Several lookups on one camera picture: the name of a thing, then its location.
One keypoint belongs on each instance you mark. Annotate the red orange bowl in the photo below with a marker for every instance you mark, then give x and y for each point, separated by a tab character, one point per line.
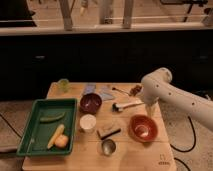
142	128

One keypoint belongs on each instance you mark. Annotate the blue cloth left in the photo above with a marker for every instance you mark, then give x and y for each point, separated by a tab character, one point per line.
89	88

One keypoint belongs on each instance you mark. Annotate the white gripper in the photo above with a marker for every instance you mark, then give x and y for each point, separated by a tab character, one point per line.
150	109

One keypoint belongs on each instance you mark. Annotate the dark maroon bowl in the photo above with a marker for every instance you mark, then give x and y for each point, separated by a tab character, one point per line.
90	103

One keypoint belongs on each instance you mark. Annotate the wooden block with black strip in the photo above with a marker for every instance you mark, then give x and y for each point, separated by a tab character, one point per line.
107	131

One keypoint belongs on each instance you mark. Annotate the green plastic tray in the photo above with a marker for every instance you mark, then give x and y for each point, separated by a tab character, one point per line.
37	135

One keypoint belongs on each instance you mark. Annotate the white handled black brush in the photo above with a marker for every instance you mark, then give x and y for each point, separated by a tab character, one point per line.
119	107

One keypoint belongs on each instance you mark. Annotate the green cucumber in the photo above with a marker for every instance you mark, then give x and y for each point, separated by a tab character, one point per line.
49	119

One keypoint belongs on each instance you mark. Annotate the blue cloth right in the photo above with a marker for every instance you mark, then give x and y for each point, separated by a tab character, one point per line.
105	94

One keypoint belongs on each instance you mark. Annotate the green translucent cup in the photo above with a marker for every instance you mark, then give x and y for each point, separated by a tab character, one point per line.
63	85

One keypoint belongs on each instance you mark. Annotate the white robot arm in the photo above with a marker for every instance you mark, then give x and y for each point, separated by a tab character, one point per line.
157	85

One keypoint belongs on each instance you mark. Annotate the white paper cup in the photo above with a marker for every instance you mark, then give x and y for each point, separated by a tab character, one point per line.
88	123

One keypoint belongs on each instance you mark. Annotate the small metal cup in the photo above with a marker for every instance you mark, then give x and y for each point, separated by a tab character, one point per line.
108	147

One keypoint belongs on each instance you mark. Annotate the small metal spoon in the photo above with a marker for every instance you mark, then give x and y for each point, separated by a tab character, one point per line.
119	90

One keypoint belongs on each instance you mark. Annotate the blue cloth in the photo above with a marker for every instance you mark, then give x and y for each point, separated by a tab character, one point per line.
105	94
89	88

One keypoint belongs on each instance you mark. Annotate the orange fruit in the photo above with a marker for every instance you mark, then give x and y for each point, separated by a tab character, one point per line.
61	141

